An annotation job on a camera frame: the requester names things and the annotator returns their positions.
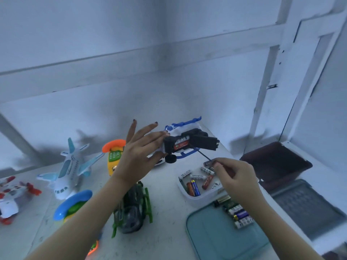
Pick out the person's left hand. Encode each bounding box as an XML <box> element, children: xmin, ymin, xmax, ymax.
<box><xmin>111</xmin><ymin>120</ymin><xmax>170</xmax><ymax>189</ymax></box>

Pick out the person's right hand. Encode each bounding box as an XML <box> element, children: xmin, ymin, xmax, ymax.
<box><xmin>207</xmin><ymin>157</ymin><xmax>266</xmax><ymax>210</ymax></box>

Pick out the yellow orange toy car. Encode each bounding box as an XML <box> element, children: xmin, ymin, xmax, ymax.
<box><xmin>102</xmin><ymin>139</ymin><xmax>127</xmax><ymax>177</ymax></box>

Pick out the pile of batteries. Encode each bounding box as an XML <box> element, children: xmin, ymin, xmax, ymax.
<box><xmin>213</xmin><ymin>195</ymin><xmax>256</xmax><ymax>230</ymax></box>

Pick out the dark brown storage box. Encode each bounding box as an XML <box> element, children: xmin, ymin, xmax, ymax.
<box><xmin>240</xmin><ymin>141</ymin><xmax>313</xmax><ymax>193</ymax></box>

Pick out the heap of mixed batteries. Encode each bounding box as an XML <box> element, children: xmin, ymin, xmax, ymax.
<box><xmin>179</xmin><ymin>162</ymin><xmax>218</xmax><ymax>197</ymax></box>

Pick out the clear plastic container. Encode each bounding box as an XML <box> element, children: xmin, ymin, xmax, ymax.
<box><xmin>176</xmin><ymin>159</ymin><xmax>226</xmax><ymax>207</ymax></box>

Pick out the red screwdriver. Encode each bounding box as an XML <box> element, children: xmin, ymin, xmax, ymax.
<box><xmin>196</xmin><ymin>149</ymin><xmax>218</xmax><ymax>167</ymax></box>

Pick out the white blue toy vehicle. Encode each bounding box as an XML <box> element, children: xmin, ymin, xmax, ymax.
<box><xmin>154</xmin><ymin>116</ymin><xmax>220</xmax><ymax>166</ymax></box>

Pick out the dark green toy helicopter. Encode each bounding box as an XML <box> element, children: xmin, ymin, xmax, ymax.
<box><xmin>112</xmin><ymin>181</ymin><xmax>154</xmax><ymax>238</ymax></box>

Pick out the teal container lid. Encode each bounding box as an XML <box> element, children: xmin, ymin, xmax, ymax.
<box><xmin>185</xmin><ymin>200</ymin><xmax>272</xmax><ymax>260</ymax></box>

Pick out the white toy airplane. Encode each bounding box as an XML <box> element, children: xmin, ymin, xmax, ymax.
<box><xmin>36</xmin><ymin>137</ymin><xmax>105</xmax><ymax>201</ymax></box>

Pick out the grey storage box lid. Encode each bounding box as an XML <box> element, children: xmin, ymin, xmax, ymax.
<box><xmin>271</xmin><ymin>178</ymin><xmax>347</xmax><ymax>240</ymax></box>

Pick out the green orange toy car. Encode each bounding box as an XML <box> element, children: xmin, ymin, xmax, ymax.
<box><xmin>52</xmin><ymin>189</ymin><xmax>100</xmax><ymax>257</ymax></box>

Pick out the red white toy vehicle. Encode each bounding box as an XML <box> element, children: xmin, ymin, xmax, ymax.
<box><xmin>0</xmin><ymin>176</ymin><xmax>42</xmax><ymax>225</ymax></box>

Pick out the person's right forearm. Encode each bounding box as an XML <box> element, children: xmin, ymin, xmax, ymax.
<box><xmin>244</xmin><ymin>199</ymin><xmax>326</xmax><ymax>260</ymax></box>

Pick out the white wooden table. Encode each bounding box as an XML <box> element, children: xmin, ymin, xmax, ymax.
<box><xmin>0</xmin><ymin>127</ymin><xmax>326</xmax><ymax>260</ymax></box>

